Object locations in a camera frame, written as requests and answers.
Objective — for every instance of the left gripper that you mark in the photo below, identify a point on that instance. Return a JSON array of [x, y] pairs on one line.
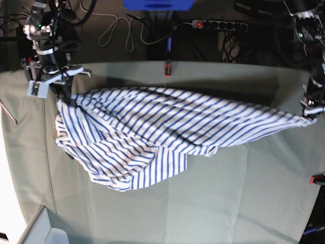
[[313, 99]]

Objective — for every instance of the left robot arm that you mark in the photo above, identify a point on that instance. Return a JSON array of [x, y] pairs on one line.
[[308, 26]]

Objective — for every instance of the white plastic bin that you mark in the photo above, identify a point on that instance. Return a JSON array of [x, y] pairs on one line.
[[40, 231]]

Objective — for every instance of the red black clamp left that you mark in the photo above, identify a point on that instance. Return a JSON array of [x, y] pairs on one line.
[[29, 67]]

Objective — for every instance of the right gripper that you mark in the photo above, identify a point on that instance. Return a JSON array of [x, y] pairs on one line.
[[60, 80]]

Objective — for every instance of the green table cloth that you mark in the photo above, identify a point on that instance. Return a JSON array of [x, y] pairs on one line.
[[252, 193]]

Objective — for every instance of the red black clamp right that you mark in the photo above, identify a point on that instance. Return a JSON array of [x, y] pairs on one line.
[[318, 180]]

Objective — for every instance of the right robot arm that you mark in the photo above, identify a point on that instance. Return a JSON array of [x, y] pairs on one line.
[[50, 27]]

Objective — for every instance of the white power strip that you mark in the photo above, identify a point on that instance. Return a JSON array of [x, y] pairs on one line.
[[219, 25]]

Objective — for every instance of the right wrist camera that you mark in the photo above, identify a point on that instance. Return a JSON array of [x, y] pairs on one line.
[[38, 89]]

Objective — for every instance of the blue white striped t-shirt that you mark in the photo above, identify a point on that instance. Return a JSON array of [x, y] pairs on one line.
[[132, 138]]

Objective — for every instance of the red black clamp middle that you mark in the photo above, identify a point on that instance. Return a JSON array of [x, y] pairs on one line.
[[168, 63]]

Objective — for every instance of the metal rod on table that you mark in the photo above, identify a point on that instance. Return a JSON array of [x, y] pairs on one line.
[[6, 111]]

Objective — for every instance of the red black clamp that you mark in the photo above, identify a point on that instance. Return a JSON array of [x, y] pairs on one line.
[[318, 180], [29, 67], [168, 63]]

